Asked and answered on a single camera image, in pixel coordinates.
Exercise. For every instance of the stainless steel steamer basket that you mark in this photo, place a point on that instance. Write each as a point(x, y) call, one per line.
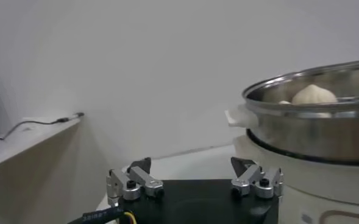
point(313, 137)

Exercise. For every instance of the white electric cooker pot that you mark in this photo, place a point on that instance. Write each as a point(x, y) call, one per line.
point(319, 182)

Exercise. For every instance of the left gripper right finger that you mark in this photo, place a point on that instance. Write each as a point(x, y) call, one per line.
point(249, 178)

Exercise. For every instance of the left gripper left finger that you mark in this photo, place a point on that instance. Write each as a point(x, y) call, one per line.
point(142, 179)

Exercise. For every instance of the white steamed baozi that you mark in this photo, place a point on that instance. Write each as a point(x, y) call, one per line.
point(314, 95)

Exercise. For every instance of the white side desk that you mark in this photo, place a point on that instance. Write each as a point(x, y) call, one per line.
point(30, 143)

